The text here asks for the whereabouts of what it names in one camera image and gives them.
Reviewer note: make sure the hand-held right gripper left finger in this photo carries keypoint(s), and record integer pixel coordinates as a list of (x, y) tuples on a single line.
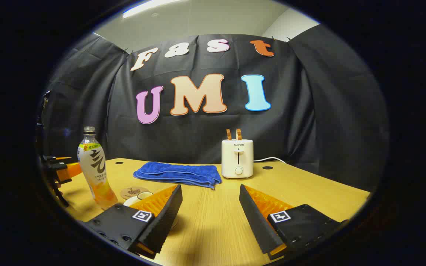
[(165, 221)]

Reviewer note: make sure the clear water bottle orange drink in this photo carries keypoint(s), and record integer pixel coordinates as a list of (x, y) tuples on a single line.
[(94, 166)]

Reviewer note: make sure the blue folded towel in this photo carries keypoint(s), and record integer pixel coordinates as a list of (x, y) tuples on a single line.
[(178, 173)]

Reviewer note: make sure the white toaster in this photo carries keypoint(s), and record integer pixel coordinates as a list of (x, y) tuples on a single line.
[(237, 159)]

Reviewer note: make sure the black backdrop cloth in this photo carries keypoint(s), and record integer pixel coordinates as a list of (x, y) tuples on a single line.
[(198, 136)]

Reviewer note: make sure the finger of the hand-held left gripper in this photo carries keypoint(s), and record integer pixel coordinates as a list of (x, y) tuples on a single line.
[(71, 171), (59, 161)]

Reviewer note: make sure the round wooden coaster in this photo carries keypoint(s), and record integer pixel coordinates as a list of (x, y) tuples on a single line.
[(129, 192)]

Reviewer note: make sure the cream teacup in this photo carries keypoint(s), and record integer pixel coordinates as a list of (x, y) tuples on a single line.
[(129, 202)]

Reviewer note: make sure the brown toast slice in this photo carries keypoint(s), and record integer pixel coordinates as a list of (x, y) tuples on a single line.
[(239, 134), (228, 134)]

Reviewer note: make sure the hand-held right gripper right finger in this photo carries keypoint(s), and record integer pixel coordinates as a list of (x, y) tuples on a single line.
[(255, 221)]

